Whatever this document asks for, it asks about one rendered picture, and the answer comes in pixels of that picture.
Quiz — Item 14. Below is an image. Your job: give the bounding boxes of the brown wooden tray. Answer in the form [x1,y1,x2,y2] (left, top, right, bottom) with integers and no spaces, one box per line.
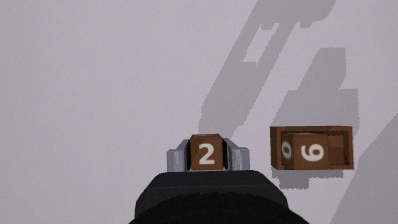
[270,126,354,170]

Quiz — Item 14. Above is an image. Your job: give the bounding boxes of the brown cube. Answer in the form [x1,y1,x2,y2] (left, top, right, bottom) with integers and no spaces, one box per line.
[190,134,224,170]
[281,132,330,170]

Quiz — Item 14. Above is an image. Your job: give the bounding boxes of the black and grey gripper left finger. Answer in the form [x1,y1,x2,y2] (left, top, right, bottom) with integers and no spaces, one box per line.
[167,139,191,172]

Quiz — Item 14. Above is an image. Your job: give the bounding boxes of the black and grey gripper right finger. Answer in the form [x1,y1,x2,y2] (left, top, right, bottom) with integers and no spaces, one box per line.
[223,138,250,171]

